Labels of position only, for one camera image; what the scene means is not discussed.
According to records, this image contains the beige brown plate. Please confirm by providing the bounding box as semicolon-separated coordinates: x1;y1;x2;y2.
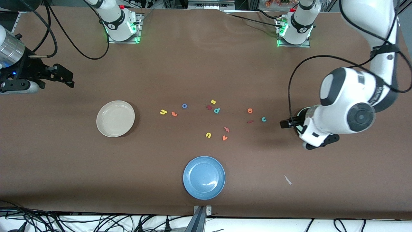
96;100;136;138

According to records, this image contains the blue plate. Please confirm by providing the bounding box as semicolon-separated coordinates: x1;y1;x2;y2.
183;156;226;200

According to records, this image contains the brown table cover sheet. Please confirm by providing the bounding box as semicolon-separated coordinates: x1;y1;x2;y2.
0;5;412;220

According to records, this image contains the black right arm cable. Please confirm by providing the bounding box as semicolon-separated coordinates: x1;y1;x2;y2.
27;0;110;60

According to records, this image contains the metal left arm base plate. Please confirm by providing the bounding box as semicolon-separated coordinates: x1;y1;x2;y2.
276;16;311;48

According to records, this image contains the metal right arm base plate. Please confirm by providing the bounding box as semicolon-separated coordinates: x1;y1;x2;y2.
107;13;142;44

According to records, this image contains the black base power cable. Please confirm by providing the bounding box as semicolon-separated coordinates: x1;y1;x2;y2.
224;12;282;26

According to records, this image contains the black looped floor cable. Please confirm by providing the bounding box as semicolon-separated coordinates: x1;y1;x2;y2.
333;218;366;232

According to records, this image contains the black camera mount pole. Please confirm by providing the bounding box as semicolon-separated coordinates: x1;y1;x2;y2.
184;206;206;232

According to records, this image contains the black tangled floor cable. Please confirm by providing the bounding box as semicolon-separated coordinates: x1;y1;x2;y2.
0;200;74;232

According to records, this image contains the silver metal frame box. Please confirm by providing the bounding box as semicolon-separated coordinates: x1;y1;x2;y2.
188;0;236;10

